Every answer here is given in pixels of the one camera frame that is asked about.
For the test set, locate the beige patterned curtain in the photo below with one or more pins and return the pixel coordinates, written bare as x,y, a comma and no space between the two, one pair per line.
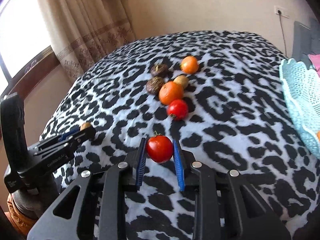
84,31

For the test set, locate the tan kiwi fruit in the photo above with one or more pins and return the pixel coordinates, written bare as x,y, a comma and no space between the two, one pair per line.
85,125

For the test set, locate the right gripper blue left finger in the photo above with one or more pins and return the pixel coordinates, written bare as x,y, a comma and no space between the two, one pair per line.
140,163

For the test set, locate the leopard print blanket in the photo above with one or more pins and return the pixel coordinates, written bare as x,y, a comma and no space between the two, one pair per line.
194,135

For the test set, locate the red tomato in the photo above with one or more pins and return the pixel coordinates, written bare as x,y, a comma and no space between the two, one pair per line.
178,110
159,148

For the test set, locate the white wall socket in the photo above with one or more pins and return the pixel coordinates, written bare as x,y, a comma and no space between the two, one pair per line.
281,11

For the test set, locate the grey sofa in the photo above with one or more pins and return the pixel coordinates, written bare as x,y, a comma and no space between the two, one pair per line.
305,41

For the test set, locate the small orange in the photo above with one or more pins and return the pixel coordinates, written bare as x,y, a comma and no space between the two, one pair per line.
189,65
169,92

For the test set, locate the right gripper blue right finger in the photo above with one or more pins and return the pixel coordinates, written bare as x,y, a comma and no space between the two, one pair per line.
179,163

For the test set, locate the light blue lattice basket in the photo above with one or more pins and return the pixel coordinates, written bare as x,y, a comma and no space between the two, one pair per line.
301,94

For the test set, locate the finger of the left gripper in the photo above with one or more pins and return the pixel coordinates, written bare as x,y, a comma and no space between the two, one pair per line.
78,134

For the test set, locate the pink quilt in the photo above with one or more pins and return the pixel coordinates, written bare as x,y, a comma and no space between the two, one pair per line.
315,60

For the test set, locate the dark brown passion fruit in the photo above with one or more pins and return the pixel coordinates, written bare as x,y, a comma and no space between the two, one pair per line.
160,70
154,85

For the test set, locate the yellow-green kiwi fruit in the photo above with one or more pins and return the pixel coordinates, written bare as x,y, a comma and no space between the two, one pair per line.
182,80

